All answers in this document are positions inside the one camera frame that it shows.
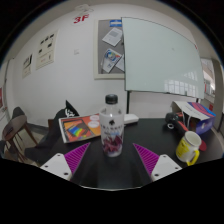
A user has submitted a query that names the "dark chair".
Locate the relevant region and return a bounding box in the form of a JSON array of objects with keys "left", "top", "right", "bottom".
[{"left": 11, "top": 106, "right": 26, "bottom": 120}]

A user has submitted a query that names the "small white box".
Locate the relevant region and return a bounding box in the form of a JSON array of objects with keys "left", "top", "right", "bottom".
[{"left": 123, "top": 113, "right": 140, "bottom": 125}]

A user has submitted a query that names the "blue cardboard box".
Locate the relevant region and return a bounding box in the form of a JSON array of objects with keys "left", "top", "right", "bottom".
[{"left": 170, "top": 100, "right": 217, "bottom": 136}]

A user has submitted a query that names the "large white wall poster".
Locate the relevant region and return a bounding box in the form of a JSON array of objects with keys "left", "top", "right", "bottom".
[{"left": 35, "top": 30, "right": 59, "bottom": 70}]

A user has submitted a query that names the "white mug with yellow handle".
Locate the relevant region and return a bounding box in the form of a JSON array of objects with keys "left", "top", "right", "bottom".
[{"left": 175, "top": 130, "right": 203, "bottom": 167}]

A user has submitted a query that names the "small white wall poster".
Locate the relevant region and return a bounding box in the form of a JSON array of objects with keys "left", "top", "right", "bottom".
[{"left": 22, "top": 53, "right": 34, "bottom": 79}]

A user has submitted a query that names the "flat round red coaster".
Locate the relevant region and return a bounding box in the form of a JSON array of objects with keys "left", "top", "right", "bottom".
[{"left": 198, "top": 139, "right": 208, "bottom": 153}]

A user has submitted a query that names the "colourful printed book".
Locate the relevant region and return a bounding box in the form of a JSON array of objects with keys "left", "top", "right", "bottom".
[{"left": 58, "top": 113, "right": 103, "bottom": 144}]

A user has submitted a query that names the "clear bottle with black cap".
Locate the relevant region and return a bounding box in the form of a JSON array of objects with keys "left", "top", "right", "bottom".
[{"left": 98, "top": 93, "right": 126, "bottom": 158}]

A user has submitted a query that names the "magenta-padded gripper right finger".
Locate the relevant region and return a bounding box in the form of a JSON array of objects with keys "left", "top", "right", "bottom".
[{"left": 132, "top": 142, "right": 184, "bottom": 183}]

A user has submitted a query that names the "large whiteboard on stand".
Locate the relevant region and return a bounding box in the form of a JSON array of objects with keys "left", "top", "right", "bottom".
[{"left": 121, "top": 16, "right": 206, "bottom": 114}]

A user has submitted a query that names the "black bag with white print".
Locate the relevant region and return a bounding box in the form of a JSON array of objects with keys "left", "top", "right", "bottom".
[{"left": 49, "top": 99, "right": 80, "bottom": 128}]

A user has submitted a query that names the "black and red power tool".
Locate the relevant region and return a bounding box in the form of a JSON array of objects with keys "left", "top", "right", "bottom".
[{"left": 164, "top": 112, "right": 192, "bottom": 135}]

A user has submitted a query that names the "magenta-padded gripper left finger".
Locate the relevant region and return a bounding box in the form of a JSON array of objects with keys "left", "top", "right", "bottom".
[{"left": 39, "top": 142, "right": 92, "bottom": 182}]

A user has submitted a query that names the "round wooden side table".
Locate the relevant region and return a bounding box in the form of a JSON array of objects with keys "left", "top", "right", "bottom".
[{"left": 1, "top": 114, "right": 38, "bottom": 158}]

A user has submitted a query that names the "grey notice board with papers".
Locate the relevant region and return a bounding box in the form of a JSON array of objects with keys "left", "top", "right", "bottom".
[{"left": 93, "top": 18, "right": 126, "bottom": 80}]

